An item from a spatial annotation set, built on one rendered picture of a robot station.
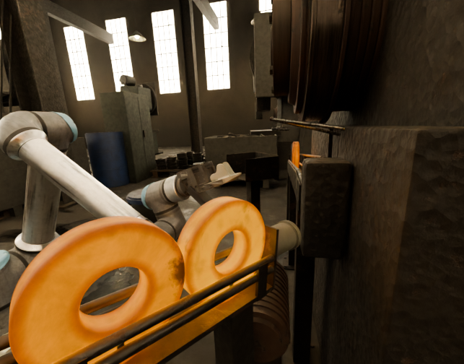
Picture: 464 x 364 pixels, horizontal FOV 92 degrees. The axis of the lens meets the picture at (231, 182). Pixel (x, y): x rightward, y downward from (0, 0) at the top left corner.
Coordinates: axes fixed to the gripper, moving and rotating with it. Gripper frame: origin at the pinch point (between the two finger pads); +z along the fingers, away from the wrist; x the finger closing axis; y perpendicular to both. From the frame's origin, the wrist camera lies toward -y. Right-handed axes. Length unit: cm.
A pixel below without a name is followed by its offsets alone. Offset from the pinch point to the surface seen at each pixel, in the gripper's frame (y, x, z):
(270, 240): -9.0, -26.6, 14.5
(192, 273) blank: -6.0, -39.6, 8.4
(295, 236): -12.1, -19.4, 16.6
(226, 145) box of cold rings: 24, 230, -110
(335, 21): 25.6, -1.9, 33.6
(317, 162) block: -1.3, -7.0, 23.0
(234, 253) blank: -8.8, -30.2, 9.2
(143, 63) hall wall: 569, 866, -686
